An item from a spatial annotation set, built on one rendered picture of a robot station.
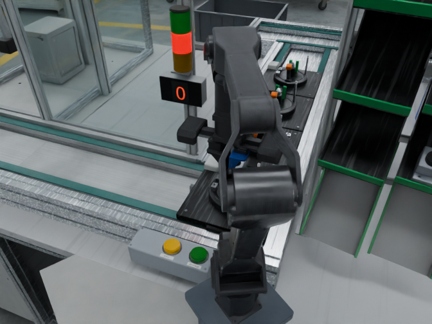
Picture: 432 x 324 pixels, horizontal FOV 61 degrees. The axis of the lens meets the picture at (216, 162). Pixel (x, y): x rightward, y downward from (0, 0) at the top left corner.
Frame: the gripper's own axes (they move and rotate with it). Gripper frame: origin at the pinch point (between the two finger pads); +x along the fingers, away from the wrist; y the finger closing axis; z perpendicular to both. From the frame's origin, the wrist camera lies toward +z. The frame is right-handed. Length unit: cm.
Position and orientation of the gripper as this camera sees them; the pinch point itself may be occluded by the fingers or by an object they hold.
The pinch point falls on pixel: (230, 161)
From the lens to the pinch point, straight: 68.5
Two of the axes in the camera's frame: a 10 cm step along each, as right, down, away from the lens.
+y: -9.4, -2.3, 2.7
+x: 0.0, 7.7, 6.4
